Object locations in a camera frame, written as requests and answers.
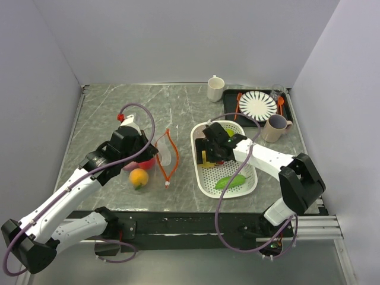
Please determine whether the yellow lemon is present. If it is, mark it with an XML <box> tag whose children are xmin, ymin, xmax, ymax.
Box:
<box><xmin>201</xmin><ymin>151</ymin><xmax>207</xmax><ymax>169</ymax></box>

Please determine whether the green pear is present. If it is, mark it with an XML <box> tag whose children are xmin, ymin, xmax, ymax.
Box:
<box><xmin>225</xmin><ymin>129</ymin><xmax>235</xmax><ymax>137</ymax></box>

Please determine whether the purple onion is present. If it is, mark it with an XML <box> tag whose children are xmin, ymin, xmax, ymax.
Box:
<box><xmin>122</xmin><ymin>161</ymin><xmax>138</xmax><ymax>172</ymax></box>

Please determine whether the red apple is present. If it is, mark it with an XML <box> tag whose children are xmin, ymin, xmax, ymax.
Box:
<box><xmin>138</xmin><ymin>157</ymin><xmax>156</xmax><ymax>170</ymax></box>

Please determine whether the orange fruit with leaf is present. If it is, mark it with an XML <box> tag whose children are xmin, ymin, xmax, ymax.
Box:
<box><xmin>129</xmin><ymin>168</ymin><xmax>149</xmax><ymax>190</ymax></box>

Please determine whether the clear zip top bag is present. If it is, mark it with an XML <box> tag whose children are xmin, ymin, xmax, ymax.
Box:
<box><xmin>146</xmin><ymin>128</ymin><xmax>180</xmax><ymax>188</ymax></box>

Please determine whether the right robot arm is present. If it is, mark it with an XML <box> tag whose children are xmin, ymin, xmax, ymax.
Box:
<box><xmin>191</xmin><ymin>121</ymin><xmax>326</xmax><ymax>236</ymax></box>

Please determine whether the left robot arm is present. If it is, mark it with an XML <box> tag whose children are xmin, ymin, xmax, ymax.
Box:
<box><xmin>1</xmin><ymin>124</ymin><xmax>158</xmax><ymax>277</ymax></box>

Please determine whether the white perforated basket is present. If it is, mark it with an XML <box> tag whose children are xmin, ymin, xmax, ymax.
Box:
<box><xmin>191</xmin><ymin>122</ymin><xmax>258</xmax><ymax>199</ymax></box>

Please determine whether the green bitter gourd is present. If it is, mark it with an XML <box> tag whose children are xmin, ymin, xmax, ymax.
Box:
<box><xmin>214</xmin><ymin>174</ymin><xmax>247</xmax><ymax>190</ymax></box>

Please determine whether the white mug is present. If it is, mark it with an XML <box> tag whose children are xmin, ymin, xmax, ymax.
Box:
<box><xmin>207</xmin><ymin>75</ymin><xmax>225</xmax><ymax>103</ymax></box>

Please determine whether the orange fork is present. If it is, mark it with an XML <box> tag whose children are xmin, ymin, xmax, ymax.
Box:
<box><xmin>234</xmin><ymin>92</ymin><xmax>242</xmax><ymax>121</ymax></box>

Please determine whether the striped white plate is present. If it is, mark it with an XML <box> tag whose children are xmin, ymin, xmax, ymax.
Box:
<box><xmin>239</xmin><ymin>91</ymin><xmax>277</xmax><ymax>122</ymax></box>

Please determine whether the beige mug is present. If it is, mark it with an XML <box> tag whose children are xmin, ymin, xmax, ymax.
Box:
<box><xmin>261</xmin><ymin>114</ymin><xmax>293</xmax><ymax>143</ymax></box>

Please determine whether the orange spoon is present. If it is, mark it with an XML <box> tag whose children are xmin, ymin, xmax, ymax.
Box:
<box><xmin>277</xmin><ymin>96</ymin><xmax>284</xmax><ymax>116</ymax></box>

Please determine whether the clear glass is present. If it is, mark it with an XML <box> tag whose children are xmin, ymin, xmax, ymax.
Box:
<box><xmin>270</xmin><ymin>84</ymin><xmax>285</xmax><ymax>101</ymax></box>

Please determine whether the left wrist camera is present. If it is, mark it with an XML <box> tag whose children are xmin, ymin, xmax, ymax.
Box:
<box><xmin>119</xmin><ymin>113</ymin><xmax>141</xmax><ymax>133</ymax></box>

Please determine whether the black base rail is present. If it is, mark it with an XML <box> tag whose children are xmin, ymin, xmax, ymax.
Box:
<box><xmin>80</xmin><ymin>207</ymin><xmax>295</xmax><ymax>253</ymax></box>

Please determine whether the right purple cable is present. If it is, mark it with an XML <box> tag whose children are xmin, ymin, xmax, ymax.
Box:
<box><xmin>207</xmin><ymin>112</ymin><xmax>299</xmax><ymax>259</ymax></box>

